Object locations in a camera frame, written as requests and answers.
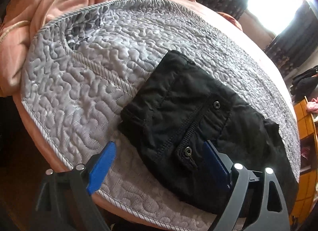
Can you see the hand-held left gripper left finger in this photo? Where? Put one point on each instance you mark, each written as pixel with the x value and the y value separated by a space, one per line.
pixel 101 165

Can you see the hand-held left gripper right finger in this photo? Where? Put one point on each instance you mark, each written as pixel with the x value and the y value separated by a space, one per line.
pixel 215 161

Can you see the black pants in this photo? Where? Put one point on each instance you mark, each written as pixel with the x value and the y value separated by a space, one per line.
pixel 174 112

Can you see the grey quilted bedspread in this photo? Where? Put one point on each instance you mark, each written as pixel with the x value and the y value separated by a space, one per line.
pixel 87 84

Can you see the red patterned cloth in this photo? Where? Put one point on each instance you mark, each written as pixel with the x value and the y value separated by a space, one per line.
pixel 306 152

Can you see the wooden shelf cabinet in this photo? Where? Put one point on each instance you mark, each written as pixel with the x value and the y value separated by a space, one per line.
pixel 304 126

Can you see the pink clothes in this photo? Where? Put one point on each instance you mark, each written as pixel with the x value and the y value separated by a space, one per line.
pixel 313 105

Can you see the bright window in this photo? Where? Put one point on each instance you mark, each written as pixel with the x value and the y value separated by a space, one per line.
pixel 275 0

